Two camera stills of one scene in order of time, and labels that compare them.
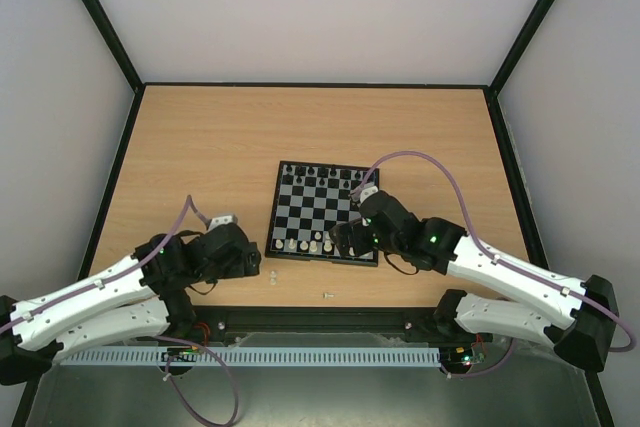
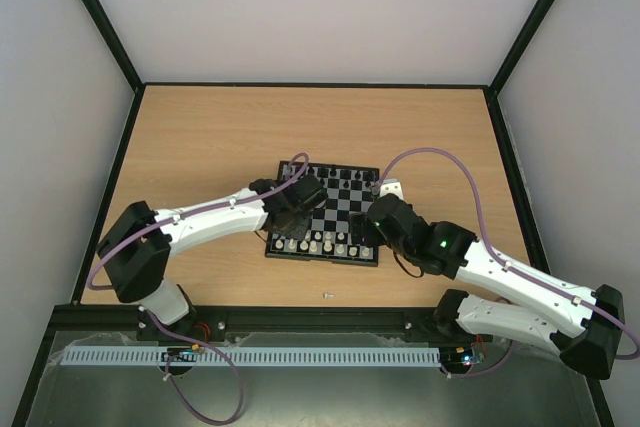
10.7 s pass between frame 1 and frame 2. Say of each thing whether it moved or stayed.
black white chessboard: stayed
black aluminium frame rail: stayed
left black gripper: moved
